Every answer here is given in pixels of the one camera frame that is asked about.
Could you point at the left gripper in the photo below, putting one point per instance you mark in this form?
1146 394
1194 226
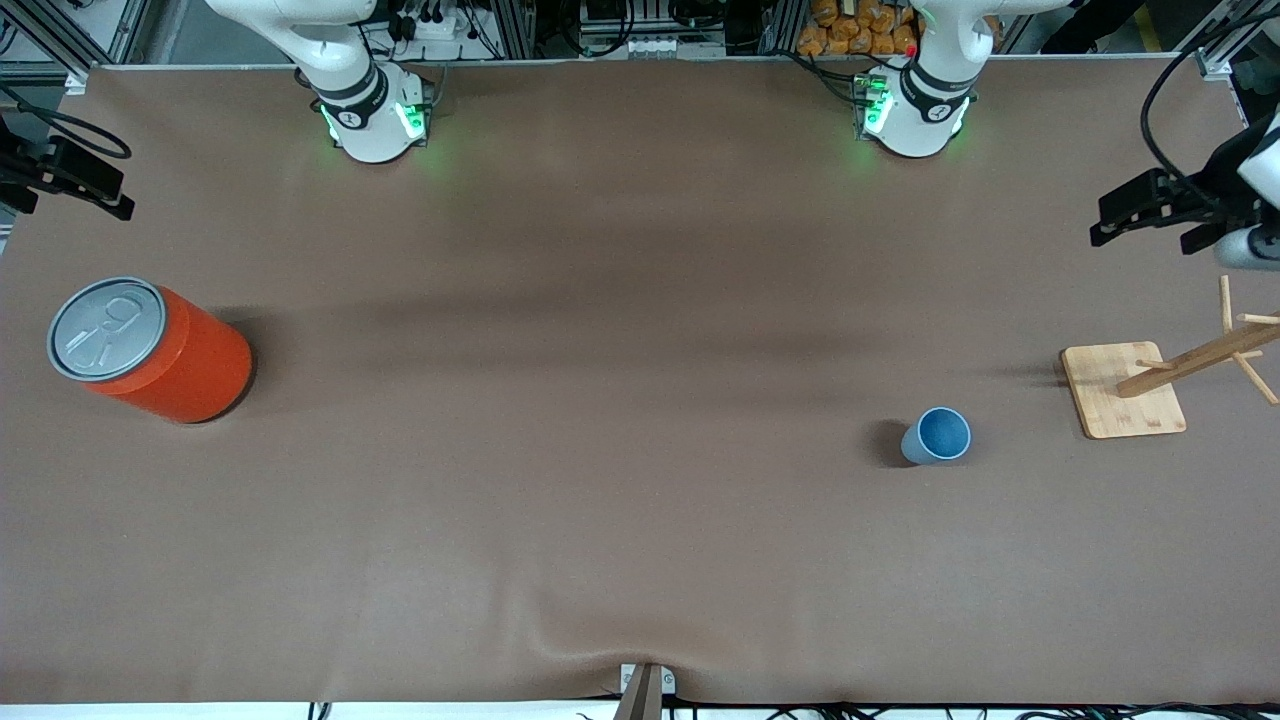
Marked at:
1216 188

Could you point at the metal table clamp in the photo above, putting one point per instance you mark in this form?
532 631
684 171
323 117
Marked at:
645 690

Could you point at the orange can with silver lid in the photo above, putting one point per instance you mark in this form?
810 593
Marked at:
190 370

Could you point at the wooden cup stand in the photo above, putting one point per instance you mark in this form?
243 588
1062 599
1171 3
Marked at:
1120 395

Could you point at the aluminium frame strut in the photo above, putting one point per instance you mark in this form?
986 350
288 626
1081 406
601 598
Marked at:
1220 45
60 40

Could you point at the pile of orange items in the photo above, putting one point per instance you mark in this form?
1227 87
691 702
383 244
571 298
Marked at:
850 35

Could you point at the brown table mat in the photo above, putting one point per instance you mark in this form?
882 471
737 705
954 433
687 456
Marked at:
500 500

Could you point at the light blue plastic cup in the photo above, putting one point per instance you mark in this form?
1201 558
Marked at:
940 437

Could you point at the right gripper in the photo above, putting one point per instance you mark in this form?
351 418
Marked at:
22 166

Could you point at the white connector strip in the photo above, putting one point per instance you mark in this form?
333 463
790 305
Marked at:
655 46

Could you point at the white power strip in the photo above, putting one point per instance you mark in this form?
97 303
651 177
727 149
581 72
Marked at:
430 25

